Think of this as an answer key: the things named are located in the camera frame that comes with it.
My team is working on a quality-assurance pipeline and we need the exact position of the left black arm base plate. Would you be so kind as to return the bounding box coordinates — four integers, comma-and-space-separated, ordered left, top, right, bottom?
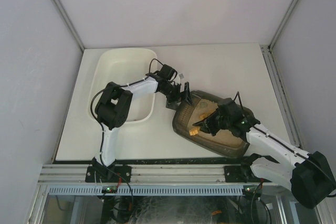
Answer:
85, 165, 132, 183

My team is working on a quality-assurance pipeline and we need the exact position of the aluminium front rail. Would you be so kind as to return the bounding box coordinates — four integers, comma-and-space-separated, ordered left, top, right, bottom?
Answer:
38, 162, 324, 184

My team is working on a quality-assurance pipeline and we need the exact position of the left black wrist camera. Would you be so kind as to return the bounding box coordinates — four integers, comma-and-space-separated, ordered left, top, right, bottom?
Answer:
158, 64, 177, 81

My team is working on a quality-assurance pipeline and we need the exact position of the white plastic tray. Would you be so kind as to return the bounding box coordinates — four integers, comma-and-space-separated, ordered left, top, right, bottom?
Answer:
88, 48, 157, 124

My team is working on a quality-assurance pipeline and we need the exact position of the grey slotted cable duct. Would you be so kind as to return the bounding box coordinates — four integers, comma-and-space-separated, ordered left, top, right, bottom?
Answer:
49, 185, 244, 196

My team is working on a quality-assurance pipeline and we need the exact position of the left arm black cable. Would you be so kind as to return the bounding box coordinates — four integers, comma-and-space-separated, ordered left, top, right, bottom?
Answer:
149, 58, 165, 73

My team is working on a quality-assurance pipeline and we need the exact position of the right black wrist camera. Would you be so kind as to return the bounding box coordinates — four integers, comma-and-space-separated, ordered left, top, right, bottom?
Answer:
218, 98, 244, 122

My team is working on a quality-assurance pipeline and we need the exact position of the grey litter box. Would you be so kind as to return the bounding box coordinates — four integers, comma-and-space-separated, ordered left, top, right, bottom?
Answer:
172, 90, 249, 158

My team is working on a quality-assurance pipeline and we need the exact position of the yellow litter scoop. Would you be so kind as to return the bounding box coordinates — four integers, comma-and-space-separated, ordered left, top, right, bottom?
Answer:
189, 108, 218, 136

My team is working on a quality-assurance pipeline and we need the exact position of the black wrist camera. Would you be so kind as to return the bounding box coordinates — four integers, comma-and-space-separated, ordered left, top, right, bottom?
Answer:
218, 98, 244, 122
158, 64, 177, 81

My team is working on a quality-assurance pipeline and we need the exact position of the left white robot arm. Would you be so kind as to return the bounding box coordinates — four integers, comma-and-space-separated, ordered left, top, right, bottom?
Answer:
91, 72, 192, 167

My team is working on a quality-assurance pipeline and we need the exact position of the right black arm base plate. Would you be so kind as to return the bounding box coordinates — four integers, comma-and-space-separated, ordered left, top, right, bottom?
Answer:
224, 165, 253, 183

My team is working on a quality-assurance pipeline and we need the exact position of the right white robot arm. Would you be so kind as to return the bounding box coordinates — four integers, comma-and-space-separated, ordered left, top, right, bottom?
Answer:
189, 110, 335, 209

